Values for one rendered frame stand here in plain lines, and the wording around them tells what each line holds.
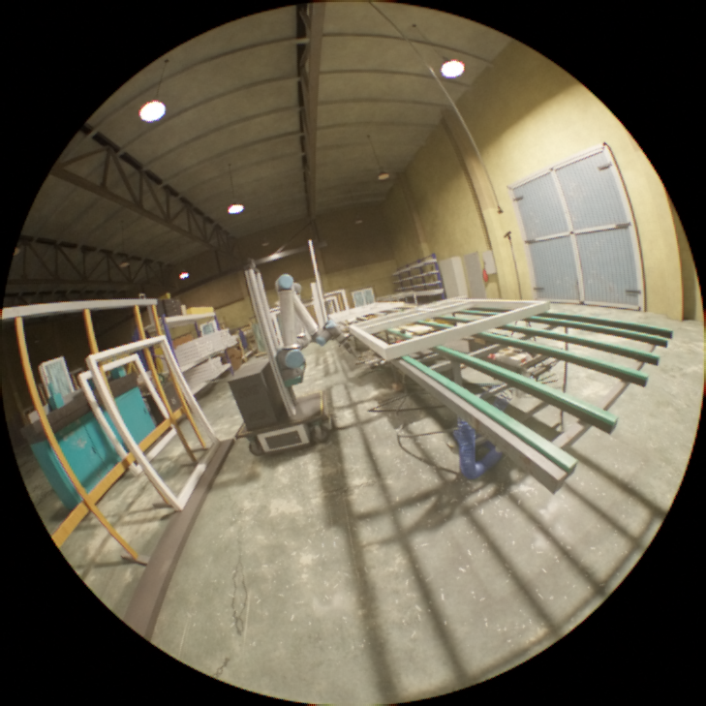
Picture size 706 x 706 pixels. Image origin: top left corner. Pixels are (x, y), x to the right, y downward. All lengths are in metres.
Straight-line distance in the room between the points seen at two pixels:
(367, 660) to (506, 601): 0.62
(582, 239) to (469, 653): 7.64
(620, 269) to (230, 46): 10.66
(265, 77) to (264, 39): 1.51
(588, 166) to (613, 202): 1.10
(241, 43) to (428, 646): 9.01
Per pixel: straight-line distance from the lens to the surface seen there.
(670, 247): 6.52
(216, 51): 7.97
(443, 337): 1.47
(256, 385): 2.21
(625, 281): 7.17
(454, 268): 11.54
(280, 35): 7.92
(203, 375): 5.79
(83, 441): 3.63
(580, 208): 7.61
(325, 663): 1.32
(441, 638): 1.26
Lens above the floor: 1.25
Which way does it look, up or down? 13 degrees down
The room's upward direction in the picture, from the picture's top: 14 degrees counter-clockwise
